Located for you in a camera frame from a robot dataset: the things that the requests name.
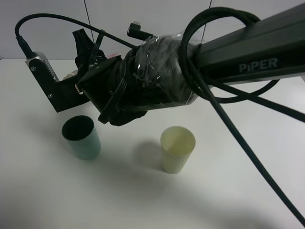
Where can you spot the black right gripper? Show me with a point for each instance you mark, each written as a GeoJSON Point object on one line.
{"type": "Point", "coordinates": [104, 84]}

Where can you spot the clear plastic drink bottle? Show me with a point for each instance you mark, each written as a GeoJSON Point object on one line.
{"type": "Point", "coordinates": [76, 71]}

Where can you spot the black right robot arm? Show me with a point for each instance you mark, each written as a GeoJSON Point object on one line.
{"type": "Point", "coordinates": [167, 71]}

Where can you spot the teal plastic cup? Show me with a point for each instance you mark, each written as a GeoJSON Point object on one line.
{"type": "Point", "coordinates": [82, 137]}

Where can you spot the pale green plastic cup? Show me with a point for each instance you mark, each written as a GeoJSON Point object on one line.
{"type": "Point", "coordinates": [177, 144]}

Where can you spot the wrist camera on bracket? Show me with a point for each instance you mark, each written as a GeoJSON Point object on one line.
{"type": "Point", "coordinates": [62, 94]}

